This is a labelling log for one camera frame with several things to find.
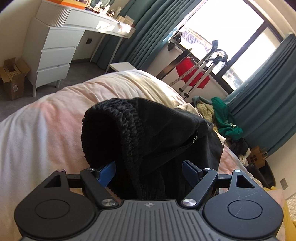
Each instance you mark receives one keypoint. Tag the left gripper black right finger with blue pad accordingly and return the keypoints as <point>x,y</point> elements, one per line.
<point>202,182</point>

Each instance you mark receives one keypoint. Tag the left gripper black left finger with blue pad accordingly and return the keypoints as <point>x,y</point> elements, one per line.
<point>94,185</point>

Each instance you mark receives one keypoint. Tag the black pants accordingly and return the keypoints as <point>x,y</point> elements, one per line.
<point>148,142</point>

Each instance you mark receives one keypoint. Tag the green garment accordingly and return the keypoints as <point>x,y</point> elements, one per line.
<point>225,121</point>

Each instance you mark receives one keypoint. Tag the brown paper bag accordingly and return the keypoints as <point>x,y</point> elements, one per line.
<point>257,157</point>

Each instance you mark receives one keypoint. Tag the black armchair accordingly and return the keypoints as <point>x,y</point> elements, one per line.
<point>263,174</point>

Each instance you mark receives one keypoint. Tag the pale yellow knit garment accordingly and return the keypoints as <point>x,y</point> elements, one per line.
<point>206,110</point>

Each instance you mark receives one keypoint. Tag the pink tie-dye bed sheet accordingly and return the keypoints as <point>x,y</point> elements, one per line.
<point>41,188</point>

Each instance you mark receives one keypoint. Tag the white quilted headboard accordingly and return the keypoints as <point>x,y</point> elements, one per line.
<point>291,203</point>

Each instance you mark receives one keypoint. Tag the right teal curtain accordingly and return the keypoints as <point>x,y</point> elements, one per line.
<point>264,105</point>

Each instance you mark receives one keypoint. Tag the teal curtain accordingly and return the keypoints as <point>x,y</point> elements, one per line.
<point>154,23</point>
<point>264,105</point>

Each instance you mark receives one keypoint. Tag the red cloth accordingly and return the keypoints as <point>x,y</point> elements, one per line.
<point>184,66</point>

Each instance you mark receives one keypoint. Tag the white bedside stool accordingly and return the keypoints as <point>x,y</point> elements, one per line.
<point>118,67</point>

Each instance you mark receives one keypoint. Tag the black folded board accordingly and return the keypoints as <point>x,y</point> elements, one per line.
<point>173,64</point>

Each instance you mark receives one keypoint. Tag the cardboard box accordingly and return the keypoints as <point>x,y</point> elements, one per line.
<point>13,75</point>

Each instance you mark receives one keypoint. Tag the white dressing table with drawers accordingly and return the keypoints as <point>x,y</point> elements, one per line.
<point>53,36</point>

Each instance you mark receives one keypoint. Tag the left teal curtain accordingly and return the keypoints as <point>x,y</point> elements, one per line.
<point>154,23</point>

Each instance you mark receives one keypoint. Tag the orange box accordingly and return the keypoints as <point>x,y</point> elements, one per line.
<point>70,3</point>

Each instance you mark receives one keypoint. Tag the wall socket plate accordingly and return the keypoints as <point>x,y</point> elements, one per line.
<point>284,184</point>

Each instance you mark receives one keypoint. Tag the window with dark frame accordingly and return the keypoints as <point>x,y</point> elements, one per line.
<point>243,31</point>

